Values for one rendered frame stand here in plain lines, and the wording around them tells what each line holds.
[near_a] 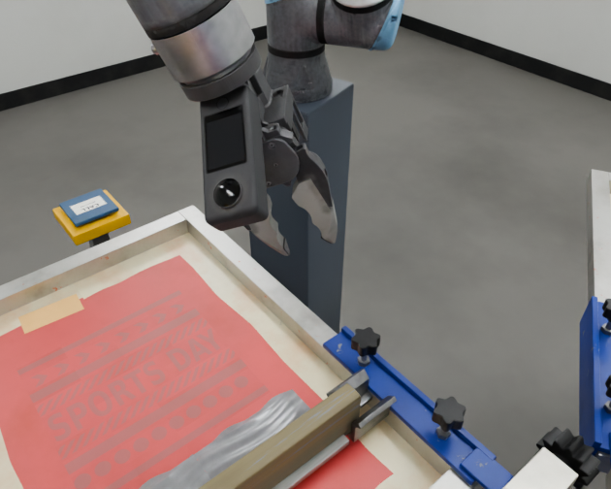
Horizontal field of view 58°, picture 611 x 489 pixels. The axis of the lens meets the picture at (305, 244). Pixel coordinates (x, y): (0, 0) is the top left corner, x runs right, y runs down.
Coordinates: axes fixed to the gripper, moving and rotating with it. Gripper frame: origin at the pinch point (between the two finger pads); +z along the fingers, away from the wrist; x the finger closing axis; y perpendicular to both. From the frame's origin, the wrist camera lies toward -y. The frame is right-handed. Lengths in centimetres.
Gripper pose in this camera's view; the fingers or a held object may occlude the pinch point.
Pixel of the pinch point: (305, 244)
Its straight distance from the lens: 57.0
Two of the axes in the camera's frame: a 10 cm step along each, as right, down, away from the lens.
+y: 0.3, -6.9, 7.2
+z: 3.7, 6.8, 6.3
